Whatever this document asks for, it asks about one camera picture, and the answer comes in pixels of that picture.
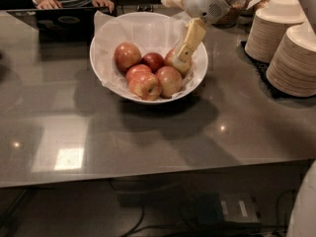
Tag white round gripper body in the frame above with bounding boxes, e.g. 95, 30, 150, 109
184, 0, 230, 24

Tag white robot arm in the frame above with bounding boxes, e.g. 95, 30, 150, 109
161, 0, 237, 72

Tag white ceramic bowl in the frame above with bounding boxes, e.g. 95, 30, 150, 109
88, 11, 209, 105

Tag yellow-red apple back right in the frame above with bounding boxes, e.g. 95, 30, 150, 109
164, 48, 192, 77

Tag yellow-red apple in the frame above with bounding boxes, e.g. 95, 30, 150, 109
164, 48, 192, 77
156, 66, 183, 98

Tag dark red center apple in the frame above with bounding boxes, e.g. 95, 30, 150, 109
141, 52, 164, 72

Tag yellow-red apple front right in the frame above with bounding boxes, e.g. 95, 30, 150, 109
156, 66, 183, 98

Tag red apple back left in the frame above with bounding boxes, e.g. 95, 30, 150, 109
114, 42, 141, 72

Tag red apple with sticker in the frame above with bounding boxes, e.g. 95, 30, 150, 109
125, 64, 152, 83

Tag orange-red apple front left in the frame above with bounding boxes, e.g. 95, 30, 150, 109
128, 72, 162, 101

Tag person's left hand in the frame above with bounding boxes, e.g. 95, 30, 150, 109
92, 0, 115, 13

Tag person's right hand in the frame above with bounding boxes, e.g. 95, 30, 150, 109
37, 0, 62, 9

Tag glass jar with nuts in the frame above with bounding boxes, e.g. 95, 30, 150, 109
214, 3, 244, 28

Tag back stack paper bowls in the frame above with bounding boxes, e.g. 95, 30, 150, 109
245, 0, 306, 63

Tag stack paper bowls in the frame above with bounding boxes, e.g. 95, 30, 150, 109
266, 21, 316, 97
245, 0, 306, 63

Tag black rubber mat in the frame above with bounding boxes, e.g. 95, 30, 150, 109
247, 55, 316, 99

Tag front stack paper bowls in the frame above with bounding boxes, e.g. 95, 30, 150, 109
266, 21, 316, 97

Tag black laptop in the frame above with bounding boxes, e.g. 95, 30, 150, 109
7, 6, 112, 41

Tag power box under table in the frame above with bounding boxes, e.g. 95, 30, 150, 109
194, 193, 261, 226

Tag black cable on floor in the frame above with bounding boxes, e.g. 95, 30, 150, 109
108, 178, 297, 237

